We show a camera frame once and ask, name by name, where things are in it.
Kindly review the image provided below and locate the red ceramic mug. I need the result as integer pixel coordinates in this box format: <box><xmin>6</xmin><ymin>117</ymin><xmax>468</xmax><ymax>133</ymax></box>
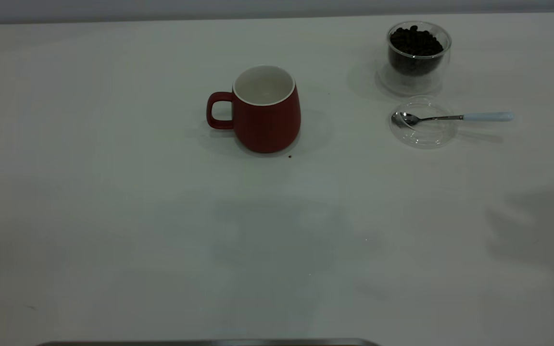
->
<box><xmin>206</xmin><ymin>65</ymin><xmax>302</xmax><ymax>154</ymax></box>

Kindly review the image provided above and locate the steel spoon pale blue handle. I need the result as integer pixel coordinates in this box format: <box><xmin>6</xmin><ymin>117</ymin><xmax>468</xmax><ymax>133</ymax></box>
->
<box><xmin>391</xmin><ymin>111</ymin><xmax>515</xmax><ymax>128</ymax></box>

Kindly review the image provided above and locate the double-walled glass cup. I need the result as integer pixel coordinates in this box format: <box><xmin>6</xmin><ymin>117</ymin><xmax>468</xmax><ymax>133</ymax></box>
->
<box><xmin>378</xmin><ymin>21</ymin><xmax>452</xmax><ymax>96</ymax></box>

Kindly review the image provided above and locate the coffee beans pile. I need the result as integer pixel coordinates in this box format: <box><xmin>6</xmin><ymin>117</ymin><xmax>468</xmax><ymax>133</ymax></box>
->
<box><xmin>389</xmin><ymin>25</ymin><xmax>444</xmax><ymax>76</ymax></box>

